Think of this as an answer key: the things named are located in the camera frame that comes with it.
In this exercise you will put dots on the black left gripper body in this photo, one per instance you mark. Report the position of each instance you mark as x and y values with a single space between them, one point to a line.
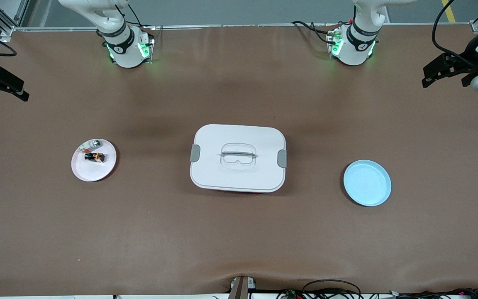
466 63

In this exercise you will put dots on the orange black switch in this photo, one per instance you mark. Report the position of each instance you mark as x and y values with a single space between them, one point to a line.
94 157

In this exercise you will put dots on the small white red part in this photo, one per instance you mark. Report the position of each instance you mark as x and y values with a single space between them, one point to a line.
84 146

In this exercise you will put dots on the light blue round plate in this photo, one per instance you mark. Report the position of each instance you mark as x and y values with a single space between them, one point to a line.
367 182

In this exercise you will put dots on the grey metal bracket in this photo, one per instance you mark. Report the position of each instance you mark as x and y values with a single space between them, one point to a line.
242 287

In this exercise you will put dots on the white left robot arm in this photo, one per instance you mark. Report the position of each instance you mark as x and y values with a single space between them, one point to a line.
357 47

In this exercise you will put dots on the white lidded storage box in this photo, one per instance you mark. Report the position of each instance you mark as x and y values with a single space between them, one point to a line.
239 170

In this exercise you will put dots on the green silver switch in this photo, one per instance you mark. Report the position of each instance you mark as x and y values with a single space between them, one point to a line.
95 143

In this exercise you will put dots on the pink round plate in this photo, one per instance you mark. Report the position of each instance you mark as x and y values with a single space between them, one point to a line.
93 166

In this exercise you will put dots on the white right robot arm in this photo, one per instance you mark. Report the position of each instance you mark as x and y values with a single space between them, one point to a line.
127 50

